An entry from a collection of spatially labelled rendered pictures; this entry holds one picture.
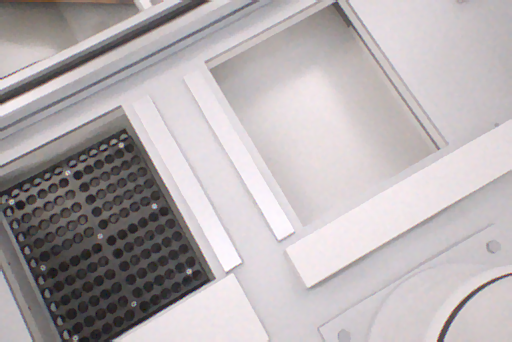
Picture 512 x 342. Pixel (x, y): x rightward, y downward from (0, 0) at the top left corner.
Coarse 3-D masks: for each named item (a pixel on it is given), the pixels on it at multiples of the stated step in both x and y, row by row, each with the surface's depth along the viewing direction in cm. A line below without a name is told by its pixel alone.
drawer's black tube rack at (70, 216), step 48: (48, 192) 69; (96, 192) 69; (144, 192) 68; (48, 240) 70; (96, 240) 67; (144, 240) 67; (48, 288) 68; (96, 288) 65; (144, 288) 65; (192, 288) 68; (96, 336) 67
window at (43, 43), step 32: (0, 0) 49; (32, 0) 51; (64, 0) 53; (96, 0) 55; (128, 0) 58; (160, 0) 61; (192, 0) 64; (0, 32) 52; (32, 32) 55; (64, 32) 57; (96, 32) 60; (128, 32) 63; (0, 64) 57; (32, 64) 59; (64, 64) 62; (0, 96) 61
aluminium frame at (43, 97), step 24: (216, 0) 65; (240, 0) 66; (264, 0) 69; (168, 24) 64; (192, 24) 65; (216, 24) 67; (120, 48) 64; (144, 48) 64; (168, 48) 67; (72, 72) 63; (96, 72) 63; (120, 72) 66; (24, 96) 62; (48, 96) 62; (72, 96) 65; (0, 120) 62; (24, 120) 64
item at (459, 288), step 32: (448, 256) 60; (480, 256) 60; (384, 288) 60; (416, 288) 58; (448, 288) 46; (480, 288) 43; (352, 320) 59; (384, 320) 57; (416, 320) 47; (448, 320) 42; (480, 320) 37
